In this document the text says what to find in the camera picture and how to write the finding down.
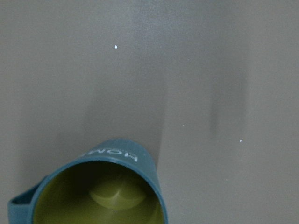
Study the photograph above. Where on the blue cup with green inside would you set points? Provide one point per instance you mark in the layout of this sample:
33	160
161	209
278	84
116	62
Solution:
113	183

